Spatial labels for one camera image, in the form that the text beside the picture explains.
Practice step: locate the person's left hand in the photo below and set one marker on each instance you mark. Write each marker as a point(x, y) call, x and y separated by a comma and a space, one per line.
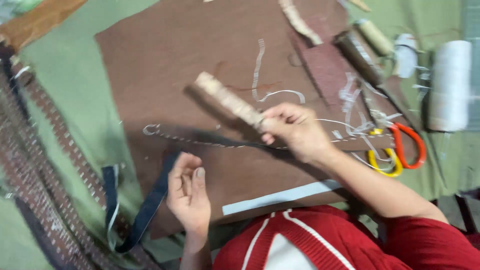
point(189, 202)

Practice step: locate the person's right hand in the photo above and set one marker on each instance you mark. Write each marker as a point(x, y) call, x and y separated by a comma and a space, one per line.
point(296, 131)

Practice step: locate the person's right fingers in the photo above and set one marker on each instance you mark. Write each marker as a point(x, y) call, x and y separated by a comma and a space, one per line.
point(275, 123)

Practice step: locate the beige wooden stick tool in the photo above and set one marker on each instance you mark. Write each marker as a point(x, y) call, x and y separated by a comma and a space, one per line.
point(228, 99)

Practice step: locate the white curled paper strip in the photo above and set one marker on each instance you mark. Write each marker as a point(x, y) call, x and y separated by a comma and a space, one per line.
point(262, 80)

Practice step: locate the brown leather sheet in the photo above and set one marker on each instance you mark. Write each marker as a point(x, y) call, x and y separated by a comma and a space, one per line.
point(210, 97)

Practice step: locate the light blue paper strip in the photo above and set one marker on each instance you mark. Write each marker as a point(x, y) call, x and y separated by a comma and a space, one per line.
point(279, 197)

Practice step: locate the maroon leather piece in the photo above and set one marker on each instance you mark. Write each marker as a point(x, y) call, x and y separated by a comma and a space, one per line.
point(328, 69)

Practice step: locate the dark brown cylinder tool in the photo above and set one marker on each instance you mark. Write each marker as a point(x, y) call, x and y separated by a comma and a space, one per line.
point(358, 58)

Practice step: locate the beige leather strip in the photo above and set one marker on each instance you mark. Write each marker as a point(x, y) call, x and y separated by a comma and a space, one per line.
point(299, 20)

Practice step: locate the red white knit sweater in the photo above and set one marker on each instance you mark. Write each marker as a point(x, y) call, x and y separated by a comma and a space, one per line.
point(337, 240)

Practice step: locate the beige thread spool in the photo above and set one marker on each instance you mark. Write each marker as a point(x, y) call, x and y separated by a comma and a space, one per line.
point(375, 36)

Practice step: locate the small white bottle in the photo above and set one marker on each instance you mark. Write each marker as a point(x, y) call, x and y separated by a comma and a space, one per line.
point(405, 56)

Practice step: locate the white thread spool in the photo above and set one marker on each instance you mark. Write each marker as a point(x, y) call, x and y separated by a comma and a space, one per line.
point(450, 86)

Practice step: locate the green cloth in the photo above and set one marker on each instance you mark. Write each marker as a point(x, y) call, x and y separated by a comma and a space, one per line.
point(71, 112)

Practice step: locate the brown perforated leather belt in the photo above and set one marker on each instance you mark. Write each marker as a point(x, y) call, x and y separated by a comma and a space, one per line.
point(48, 161)

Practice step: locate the tan leather piece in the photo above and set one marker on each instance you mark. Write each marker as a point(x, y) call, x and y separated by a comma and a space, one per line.
point(39, 18)

